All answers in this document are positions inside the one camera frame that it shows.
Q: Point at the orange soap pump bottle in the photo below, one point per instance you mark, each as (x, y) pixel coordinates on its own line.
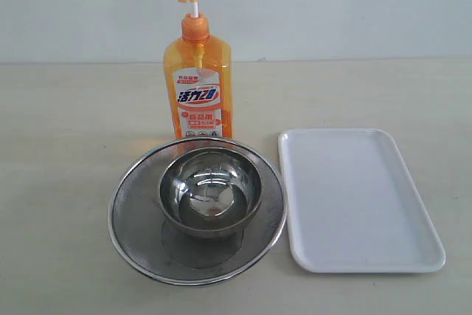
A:
(198, 74)

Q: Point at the small stainless steel bowl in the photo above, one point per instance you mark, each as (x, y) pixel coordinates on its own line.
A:
(210, 192)

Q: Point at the large steel mesh strainer basin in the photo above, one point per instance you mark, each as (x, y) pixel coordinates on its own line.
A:
(147, 242)

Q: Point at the white rectangular plastic tray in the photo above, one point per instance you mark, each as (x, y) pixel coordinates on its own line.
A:
(353, 206)

